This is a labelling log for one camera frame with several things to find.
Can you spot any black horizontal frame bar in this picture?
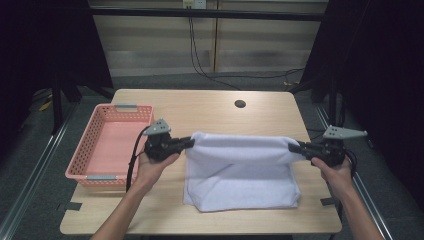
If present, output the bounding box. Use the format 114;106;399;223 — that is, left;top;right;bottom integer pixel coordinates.
89;7;324;22

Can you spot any black tape piece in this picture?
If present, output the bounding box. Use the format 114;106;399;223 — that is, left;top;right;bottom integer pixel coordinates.
64;201;83;212

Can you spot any white wall power outlet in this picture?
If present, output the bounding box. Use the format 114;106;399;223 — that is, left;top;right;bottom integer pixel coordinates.
182;0;208;10

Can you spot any white towel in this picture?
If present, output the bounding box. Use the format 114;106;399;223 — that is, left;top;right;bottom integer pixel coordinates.
182;131;303;213

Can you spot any black metal stand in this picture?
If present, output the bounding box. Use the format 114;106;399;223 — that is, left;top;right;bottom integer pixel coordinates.
327;63;338;128
50;74;65;135

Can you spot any dark curtain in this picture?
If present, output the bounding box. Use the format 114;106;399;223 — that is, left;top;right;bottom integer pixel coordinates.
299;0;424;204
0;0;115;158

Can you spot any black floor cable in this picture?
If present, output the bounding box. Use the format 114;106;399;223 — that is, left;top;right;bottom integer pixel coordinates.
213;67;305;80

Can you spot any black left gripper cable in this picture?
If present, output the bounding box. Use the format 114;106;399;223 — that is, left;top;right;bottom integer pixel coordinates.
125;125;152;193

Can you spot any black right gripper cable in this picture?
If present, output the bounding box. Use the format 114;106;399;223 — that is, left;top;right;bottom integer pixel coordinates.
344;148;359;178

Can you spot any pink plastic basket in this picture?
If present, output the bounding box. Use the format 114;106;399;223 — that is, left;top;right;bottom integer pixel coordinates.
64;103;155;187

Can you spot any person's right hand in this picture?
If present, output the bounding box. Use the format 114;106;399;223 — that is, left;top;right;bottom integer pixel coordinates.
310;156;357;202

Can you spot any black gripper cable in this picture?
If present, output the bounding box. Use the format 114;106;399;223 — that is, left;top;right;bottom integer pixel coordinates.
344;148;359;178
125;125;152;193

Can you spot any person's left hand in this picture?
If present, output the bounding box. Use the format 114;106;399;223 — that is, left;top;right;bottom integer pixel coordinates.
134;151;181;198

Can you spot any black hanging wall cable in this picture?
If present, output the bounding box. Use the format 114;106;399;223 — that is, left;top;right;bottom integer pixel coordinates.
188;16;242;91

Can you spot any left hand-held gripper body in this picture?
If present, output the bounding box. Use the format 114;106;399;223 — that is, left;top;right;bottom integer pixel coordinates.
143;118;179;163

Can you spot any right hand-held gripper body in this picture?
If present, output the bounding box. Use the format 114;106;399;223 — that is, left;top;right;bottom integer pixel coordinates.
308;124;369;168

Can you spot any metal floor rail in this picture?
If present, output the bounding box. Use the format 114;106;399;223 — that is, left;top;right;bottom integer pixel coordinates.
314;104;395;240
0;108;76;240

